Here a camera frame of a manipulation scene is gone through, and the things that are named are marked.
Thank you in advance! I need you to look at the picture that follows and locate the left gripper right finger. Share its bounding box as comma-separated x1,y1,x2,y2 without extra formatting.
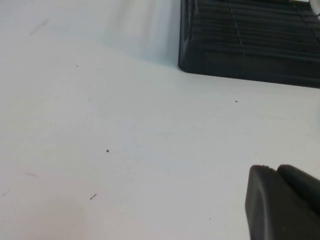
276,163,320,215

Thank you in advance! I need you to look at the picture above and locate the black plastic drip tray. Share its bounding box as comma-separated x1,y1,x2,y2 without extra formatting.
177,0,320,89

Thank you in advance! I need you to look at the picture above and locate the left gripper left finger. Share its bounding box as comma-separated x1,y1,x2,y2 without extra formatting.
244,164,320,240

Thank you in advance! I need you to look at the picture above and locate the black wire dish rack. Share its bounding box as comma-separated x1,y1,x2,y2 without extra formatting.
187,0,320,56

